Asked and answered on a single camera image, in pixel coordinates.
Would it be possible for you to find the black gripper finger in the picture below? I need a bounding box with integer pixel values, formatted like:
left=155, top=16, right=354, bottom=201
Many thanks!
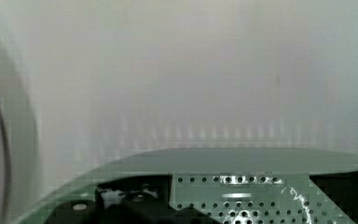
left=45, top=175, right=220, bottom=224

